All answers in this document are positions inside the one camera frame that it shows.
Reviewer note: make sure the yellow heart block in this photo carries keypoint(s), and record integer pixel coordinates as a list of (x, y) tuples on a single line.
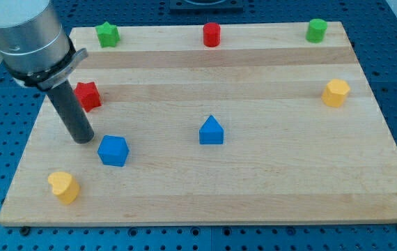
[(64, 186)]

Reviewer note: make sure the wooden board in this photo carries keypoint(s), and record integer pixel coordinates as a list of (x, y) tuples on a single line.
[(266, 128)]

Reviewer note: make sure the blue cube block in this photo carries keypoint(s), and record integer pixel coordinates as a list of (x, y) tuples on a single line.
[(113, 151)]

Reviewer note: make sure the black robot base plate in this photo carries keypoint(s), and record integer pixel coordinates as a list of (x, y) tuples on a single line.
[(180, 6)]

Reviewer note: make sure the red star block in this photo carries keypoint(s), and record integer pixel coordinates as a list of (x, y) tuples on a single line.
[(87, 95)]

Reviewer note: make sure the red cylinder block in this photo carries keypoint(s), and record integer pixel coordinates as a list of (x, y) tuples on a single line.
[(211, 34)]

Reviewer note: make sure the blue triangle block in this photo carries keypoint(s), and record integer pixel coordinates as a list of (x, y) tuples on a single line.
[(211, 132)]

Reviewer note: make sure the yellow hexagon block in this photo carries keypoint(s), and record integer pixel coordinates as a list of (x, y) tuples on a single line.
[(335, 92)]

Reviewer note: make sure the green cylinder block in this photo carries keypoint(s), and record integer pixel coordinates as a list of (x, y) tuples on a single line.
[(316, 30)]

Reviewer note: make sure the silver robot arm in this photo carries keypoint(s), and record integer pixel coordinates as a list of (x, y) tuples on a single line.
[(38, 53)]

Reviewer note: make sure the green star block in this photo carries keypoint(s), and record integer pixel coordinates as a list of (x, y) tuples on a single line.
[(107, 34)]

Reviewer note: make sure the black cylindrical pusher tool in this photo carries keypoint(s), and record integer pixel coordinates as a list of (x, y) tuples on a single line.
[(71, 113)]

